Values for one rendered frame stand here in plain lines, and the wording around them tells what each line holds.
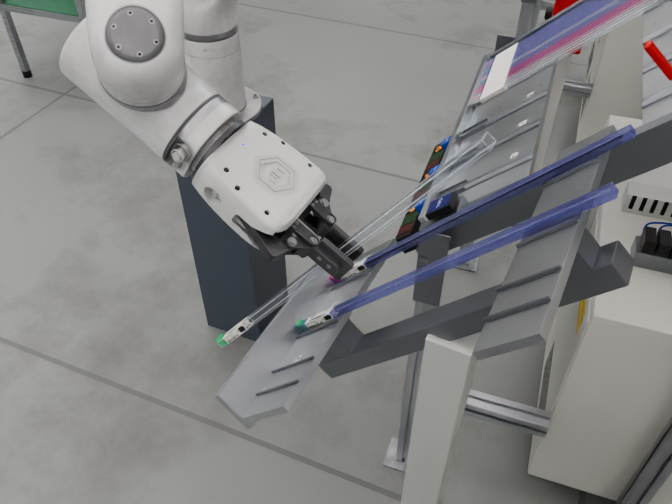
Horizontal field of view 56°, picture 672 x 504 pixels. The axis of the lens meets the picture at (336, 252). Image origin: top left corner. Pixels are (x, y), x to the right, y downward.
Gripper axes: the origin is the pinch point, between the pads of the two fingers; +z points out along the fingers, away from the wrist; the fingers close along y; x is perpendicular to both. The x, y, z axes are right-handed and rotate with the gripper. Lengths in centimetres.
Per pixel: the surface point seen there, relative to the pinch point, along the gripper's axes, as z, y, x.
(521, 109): 14, 71, 15
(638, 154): 25, 43, -7
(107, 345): -22, 32, 134
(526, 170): 18, 48, 9
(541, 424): 60, 40, 45
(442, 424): 28.9, 8.2, 22.4
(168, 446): 9, 14, 115
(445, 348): 19.1, 8.2, 9.7
